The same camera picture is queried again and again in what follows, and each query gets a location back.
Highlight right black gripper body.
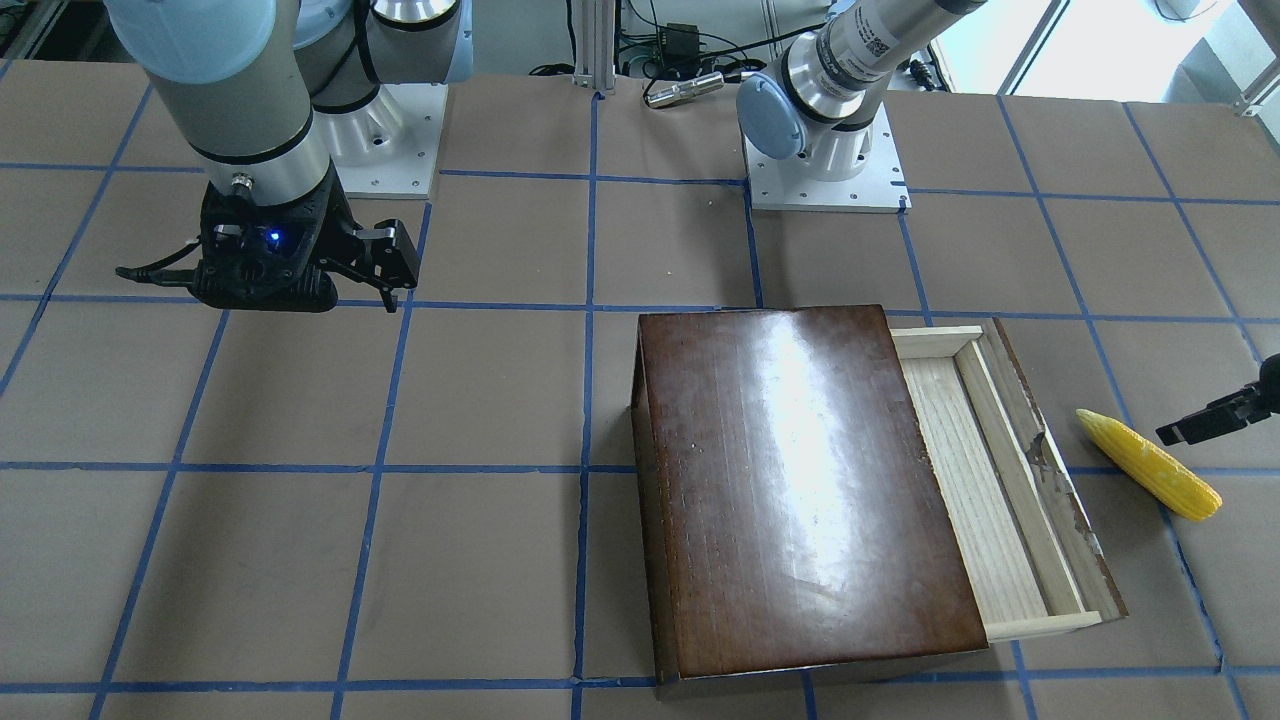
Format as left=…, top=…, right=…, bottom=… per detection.
left=189, top=167, right=361, bottom=313

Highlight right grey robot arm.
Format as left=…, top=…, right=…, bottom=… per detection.
left=105, top=1, right=474, bottom=313

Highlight silver cylindrical device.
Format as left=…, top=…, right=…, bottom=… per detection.
left=643, top=70, right=724, bottom=110

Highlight black cables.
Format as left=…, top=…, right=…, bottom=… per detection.
left=529, top=0, right=831, bottom=81

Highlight yellow corn cob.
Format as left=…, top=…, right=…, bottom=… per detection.
left=1075, top=407, right=1222, bottom=521

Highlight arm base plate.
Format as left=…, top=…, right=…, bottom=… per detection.
left=315, top=85, right=451, bottom=200
left=742, top=102, right=913, bottom=214

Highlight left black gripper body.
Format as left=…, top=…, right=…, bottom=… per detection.
left=1254, top=354, right=1280, bottom=414

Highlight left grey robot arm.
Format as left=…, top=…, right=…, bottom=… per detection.
left=736, top=1, right=984, bottom=164

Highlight light wood drawer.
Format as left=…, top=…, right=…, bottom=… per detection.
left=892, top=318, right=1129, bottom=642

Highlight dark brown wooden cabinet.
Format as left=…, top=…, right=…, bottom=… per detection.
left=630, top=304, right=989, bottom=700

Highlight aluminium frame post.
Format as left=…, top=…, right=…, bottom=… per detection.
left=570, top=1, right=618, bottom=97

